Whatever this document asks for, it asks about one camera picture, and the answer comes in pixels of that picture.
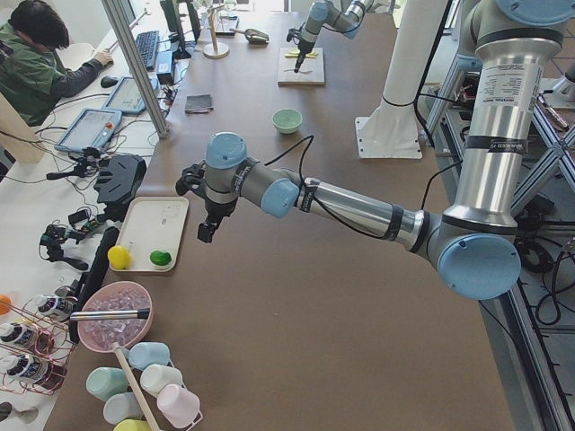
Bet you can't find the wooden cup rack handle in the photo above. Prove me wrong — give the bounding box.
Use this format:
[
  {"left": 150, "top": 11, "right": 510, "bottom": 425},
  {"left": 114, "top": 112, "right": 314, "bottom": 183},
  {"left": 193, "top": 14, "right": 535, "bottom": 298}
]
[{"left": 112, "top": 343, "right": 160, "bottom": 431}]

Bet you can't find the light green bowl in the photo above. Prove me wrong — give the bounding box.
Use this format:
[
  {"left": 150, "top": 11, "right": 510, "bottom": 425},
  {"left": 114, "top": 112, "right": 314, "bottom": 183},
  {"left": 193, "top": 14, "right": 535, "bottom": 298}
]
[{"left": 272, "top": 109, "right": 303, "bottom": 135}]

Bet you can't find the lower teach pendant tablet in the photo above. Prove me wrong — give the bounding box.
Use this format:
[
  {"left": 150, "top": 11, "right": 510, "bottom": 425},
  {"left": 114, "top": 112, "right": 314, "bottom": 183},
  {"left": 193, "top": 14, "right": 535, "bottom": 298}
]
[{"left": 54, "top": 109, "right": 122, "bottom": 154}]

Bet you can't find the white plastic cup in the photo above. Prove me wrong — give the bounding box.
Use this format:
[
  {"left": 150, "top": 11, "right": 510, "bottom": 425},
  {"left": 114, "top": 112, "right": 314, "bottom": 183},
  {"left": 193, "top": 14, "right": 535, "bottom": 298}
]
[{"left": 140, "top": 364, "right": 183, "bottom": 397}]

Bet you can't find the wooden cutting board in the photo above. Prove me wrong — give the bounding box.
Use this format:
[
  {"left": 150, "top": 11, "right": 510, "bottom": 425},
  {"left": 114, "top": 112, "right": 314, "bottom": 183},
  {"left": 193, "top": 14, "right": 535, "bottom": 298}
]
[{"left": 277, "top": 48, "right": 325, "bottom": 85}]

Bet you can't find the wooden mug tree stand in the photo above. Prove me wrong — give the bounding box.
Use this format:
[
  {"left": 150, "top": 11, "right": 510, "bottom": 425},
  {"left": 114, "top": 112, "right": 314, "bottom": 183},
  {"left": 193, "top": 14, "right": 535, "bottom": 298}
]
[{"left": 203, "top": 1, "right": 230, "bottom": 59}]

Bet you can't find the yellow lemon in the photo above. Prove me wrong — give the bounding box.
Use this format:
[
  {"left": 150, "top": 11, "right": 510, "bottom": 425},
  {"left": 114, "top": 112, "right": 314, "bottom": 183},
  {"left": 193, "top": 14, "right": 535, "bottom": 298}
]
[{"left": 107, "top": 245, "right": 131, "bottom": 270}]

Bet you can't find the pale teal plastic cup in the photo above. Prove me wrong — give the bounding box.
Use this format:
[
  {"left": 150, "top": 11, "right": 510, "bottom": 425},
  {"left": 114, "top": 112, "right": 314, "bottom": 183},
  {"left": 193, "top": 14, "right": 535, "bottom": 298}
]
[{"left": 102, "top": 392, "right": 143, "bottom": 425}]

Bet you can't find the person in green shirt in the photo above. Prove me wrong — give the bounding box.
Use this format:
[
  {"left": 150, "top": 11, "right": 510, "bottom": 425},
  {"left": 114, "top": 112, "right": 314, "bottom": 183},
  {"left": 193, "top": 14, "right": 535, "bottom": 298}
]
[{"left": 1, "top": 1, "right": 113, "bottom": 127}]

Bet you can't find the yellow plastic knife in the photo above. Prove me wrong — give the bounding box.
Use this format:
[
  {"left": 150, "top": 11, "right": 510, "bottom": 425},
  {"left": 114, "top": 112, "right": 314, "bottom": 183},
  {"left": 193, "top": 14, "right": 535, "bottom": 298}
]
[{"left": 284, "top": 51, "right": 319, "bottom": 58}]

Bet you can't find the green plastic cup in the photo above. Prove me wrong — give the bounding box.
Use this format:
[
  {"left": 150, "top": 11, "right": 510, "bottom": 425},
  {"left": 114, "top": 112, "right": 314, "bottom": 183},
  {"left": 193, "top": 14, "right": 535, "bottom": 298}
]
[{"left": 85, "top": 367, "right": 128, "bottom": 401}]

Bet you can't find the black computer mouse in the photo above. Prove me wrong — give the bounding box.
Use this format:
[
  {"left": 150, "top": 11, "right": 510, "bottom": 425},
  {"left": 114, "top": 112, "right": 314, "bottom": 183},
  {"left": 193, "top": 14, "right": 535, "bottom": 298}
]
[{"left": 100, "top": 75, "right": 119, "bottom": 88}]

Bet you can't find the green lime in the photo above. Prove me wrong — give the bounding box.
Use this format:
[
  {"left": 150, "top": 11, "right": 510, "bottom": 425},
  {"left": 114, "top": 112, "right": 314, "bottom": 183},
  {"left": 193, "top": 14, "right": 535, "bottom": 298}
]
[{"left": 149, "top": 250, "right": 173, "bottom": 267}]

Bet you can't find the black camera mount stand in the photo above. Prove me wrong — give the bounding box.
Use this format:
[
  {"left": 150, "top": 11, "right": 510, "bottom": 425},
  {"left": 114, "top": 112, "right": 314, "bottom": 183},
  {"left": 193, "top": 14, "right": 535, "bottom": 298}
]
[{"left": 93, "top": 154, "right": 146, "bottom": 224}]

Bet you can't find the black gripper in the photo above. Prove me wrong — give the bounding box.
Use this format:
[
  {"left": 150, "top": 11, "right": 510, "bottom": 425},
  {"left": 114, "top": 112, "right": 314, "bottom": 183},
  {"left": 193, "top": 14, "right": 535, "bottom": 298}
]
[
  {"left": 175, "top": 163, "right": 237, "bottom": 243},
  {"left": 287, "top": 28, "right": 314, "bottom": 73}
]

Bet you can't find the grey folded cloth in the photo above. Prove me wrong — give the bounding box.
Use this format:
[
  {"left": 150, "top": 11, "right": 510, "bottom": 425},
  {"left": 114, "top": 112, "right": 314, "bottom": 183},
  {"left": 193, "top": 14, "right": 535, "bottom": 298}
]
[{"left": 184, "top": 94, "right": 214, "bottom": 115}]

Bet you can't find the teach pendant tablet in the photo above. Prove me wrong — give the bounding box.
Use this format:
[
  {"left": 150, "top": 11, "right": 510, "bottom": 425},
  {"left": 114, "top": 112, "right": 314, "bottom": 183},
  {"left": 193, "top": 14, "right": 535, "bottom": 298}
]
[
  {"left": 102, "top": 76, "right": 146, "bottom": 116},
  {"left": 54, "top": 109, "right": 122, "bottom": 154}
]

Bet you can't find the copper wire bottle rack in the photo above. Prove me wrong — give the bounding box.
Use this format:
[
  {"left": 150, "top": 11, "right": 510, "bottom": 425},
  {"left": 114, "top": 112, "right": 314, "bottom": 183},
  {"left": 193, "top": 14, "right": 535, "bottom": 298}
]
[{"left": 1, "top": 300, "right": 75, "bottom": 396}]

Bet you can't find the pink bowl of ice cubes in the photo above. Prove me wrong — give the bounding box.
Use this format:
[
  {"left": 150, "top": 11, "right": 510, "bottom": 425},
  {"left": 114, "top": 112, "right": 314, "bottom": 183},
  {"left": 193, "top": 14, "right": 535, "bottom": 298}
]
[{"left": 75, "top": 281, "right": 154, "bottom": 353}]

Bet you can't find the pink plastic cup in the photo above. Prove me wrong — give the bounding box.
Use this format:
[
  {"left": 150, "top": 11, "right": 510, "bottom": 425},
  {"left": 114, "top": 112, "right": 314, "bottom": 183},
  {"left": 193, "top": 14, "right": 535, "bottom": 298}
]
[{"left": 156, "top": 383, "right": 203, "bottom": 429}]

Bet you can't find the blue plastic cup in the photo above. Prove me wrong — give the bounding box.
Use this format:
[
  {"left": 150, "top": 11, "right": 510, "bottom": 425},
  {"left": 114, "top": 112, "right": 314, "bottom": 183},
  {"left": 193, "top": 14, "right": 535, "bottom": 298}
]
[{"left": 128, "top": 341, "right": 171, "bottom": 371}]

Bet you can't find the aluminium frame post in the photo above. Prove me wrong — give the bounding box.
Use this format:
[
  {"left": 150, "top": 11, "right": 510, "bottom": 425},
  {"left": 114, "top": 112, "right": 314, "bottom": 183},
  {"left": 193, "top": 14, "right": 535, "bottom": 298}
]
[{"left": 102, "top": 0, "right": 169, "bottom": 139}]

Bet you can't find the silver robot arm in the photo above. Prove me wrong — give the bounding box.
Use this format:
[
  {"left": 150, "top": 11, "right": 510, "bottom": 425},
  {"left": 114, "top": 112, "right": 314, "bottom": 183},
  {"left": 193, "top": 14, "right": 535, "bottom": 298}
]
[
  {"left": 287, "top": 0, "right": 374, "bottom": 74},
  {"left": 175, "top": 1, "right": 574, "bottom": 300}
]

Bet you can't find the black keyboard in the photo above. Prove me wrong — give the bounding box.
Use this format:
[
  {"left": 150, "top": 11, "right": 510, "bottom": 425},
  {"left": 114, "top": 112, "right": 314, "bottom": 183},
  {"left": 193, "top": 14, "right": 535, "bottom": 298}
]
[{"left": 135, "top": 31, "right": 160, "bottom": 71}]

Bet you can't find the yellow plastic cup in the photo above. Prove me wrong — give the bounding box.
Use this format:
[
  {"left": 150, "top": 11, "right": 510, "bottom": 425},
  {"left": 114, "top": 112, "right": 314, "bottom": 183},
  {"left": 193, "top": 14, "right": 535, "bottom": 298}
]
[{"left": 113, "top": 418, "right": 151, "bottom": 431}]

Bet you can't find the cream rabbit tray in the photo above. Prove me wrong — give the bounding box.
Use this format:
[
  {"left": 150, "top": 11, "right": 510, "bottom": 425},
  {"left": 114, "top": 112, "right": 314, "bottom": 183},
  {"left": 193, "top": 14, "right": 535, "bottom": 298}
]
[{"left": 110, "top": 197, "right": 189, "bottom": 273}]

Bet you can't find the metal scoop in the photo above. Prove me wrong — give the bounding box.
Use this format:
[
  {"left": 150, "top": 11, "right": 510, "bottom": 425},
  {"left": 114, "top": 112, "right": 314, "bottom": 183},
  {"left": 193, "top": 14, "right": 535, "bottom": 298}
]
[{"left": 232, "top": 28, "right": 270, "bottom": 45}]

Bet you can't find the upper teach pendant tablet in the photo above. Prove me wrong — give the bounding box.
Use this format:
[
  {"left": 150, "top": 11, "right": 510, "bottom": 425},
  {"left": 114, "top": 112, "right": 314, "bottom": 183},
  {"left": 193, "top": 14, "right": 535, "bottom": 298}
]
[{"left": 102, "top": 76, "right": 146, "bottom": 116}]

